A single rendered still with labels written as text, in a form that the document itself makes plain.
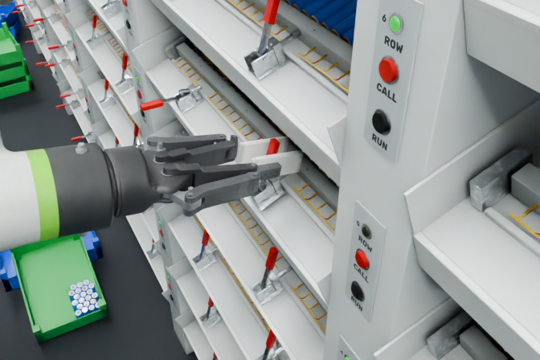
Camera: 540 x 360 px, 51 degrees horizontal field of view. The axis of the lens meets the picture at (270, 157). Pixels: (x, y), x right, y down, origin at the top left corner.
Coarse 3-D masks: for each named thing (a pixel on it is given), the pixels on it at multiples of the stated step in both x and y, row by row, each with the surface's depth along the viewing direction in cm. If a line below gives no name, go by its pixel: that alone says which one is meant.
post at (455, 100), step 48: (432, 0) 34; (432, 48) 35; (432, 96) 36; (480, 96) 38; (528, 96) 41; (432, 144) 38; (384, 192) 45; (336, 240) 54; (384, 240) 47; (336, 288) 58; (384, 288) 49; (432, 288) 50; (336, 336) 61; (384, 336) 51
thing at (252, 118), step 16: (176, 48) 101; (176, 64) 100; (192, 64) 96; (192, 80) 95; (208, 80) 92; (224, 80) 90; (224, 96) 88; (240, 96) 86; (240, 112) 84; (256, 112) 82; (240, 128) 83; (256, 128) 80; (272, 128) 79; (288, 144) 76; (304, 160) 73; (304, 176) 72; (320, 176) 70; (320, 192) 69; (336, 192) 68; (336, 208) 67
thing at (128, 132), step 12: (84, 72) 172; (96, 72) 174; (96, 84) 174; (108, 84) 170; (96, 96) 169; (108, 96) 162; (108, 108) 163; (120, 108) 161; (108, 120) 159; (120, 120) 158; (132, 120) 154; (120, 132) 154; (132, 132) 152; (132, 144) 149
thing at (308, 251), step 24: (144, 48) 101; (168, 48) 101; (192, 48) 103; (168, 72) 101; (192, 72) 98; (216, 72) 96; (168, 96) 96; (216, 96) 92; (192, 120) 90; (216, 120) 88; (240, 120) 86; (312, 192) 72; (264, 216) 72; (288, 216) 71; (336, 216) 68; (288, 240) 68; (312, 240) 67; (312, 264) 65; (312, 288) 65
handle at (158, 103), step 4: (180, 92) 90; (176, 96) 91; (180, 96) 91; (152, 100) 89; (156, 100) 89; (160, 100) 89; (164, 100) 90; (168, 100) 90; (172, 100) 90; (176, 100) 90; (140, 104) 88; (144, 104) 88; (148, 104) 88; (152, 104) 89; (156, 104) 89; (160, 104) 89; (144, 108) 88; (148, 108) 88; (152, 108) 89
